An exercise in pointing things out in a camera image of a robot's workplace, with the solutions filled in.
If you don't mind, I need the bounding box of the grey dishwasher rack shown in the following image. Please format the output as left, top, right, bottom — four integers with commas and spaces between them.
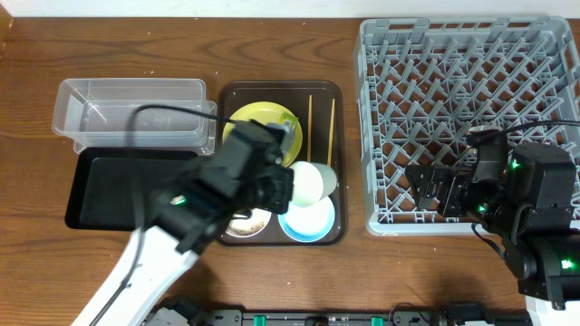
353, 16, 579, 236

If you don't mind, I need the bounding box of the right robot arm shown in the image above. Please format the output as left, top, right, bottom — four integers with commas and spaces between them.
405, 143, 579, 325

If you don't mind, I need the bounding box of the pink bowl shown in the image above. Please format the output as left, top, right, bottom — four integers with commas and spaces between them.
226, 208, 272, 238

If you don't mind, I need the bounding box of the clear plastic bin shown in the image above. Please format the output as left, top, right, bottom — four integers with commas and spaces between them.
52, 78, 217, 155

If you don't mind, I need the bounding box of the brown serving tray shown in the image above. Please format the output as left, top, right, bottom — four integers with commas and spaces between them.
217, 81, 348, 246

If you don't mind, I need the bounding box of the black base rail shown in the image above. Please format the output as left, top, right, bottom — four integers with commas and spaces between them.
142, 298, 533, 326

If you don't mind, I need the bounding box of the yellow plate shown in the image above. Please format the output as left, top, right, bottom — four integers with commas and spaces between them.
230, 101, 303, 167

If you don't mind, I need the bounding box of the white cup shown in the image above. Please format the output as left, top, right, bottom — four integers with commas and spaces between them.
290, 161, 338, 206

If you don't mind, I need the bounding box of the left wooden chopstick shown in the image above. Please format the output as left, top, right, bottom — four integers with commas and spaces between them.
307, 94, 313, 162

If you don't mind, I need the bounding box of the black waste tray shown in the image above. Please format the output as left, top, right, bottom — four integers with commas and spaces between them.
64, 148, 197, 231

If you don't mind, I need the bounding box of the blue bowl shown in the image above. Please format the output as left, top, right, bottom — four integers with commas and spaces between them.
278, 197, 336, 243

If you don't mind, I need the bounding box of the right wooden chopstick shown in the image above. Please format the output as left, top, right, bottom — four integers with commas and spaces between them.
326, 99, 335, 167

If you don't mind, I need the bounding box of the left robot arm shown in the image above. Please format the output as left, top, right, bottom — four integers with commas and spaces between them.
74, 120, 294, 325

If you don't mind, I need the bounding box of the green snack wrapper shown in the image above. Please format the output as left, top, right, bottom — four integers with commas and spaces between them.
279, 112, 298, 129

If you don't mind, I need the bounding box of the wooden chopstick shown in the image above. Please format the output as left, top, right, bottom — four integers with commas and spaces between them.
307, 94, 313, 162
326, 99, 335, 167

